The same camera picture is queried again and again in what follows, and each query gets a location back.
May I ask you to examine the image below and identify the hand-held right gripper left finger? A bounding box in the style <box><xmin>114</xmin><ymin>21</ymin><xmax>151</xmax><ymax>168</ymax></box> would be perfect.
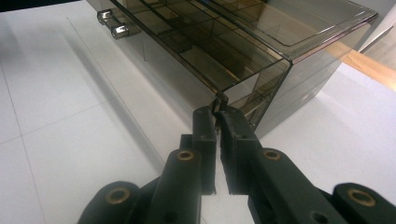
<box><xmin>179</xmin><ymin>105</ymin><xmax>218</xmax><ymax>196</ymax></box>

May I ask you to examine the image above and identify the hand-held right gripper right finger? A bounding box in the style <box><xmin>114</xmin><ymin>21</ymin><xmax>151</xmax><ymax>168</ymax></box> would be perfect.
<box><xmin>214</xmin><ymin>106</ymin><xmax>265</xmax><ymax>196</ymax></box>

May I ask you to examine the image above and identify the smoky transparent divided drawer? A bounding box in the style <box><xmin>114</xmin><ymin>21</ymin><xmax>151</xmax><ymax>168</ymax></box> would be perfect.
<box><xmin>85</xmin><ymin>0</ymin><xmax>293</xmax><ymax>132</ymax></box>

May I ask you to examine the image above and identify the smoky transparent drawer organizer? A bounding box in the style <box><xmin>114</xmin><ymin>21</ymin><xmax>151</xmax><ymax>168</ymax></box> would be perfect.
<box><xmin>85</xmin><ymin>0</ymin><xmax>379</xmax><ymax>139</ymax></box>

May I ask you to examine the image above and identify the wooden table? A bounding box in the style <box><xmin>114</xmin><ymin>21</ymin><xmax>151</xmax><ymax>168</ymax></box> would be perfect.
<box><xmin>340</xmin><ymin>49</ymin><xmax>396</xmax><ymax>91</ymax></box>

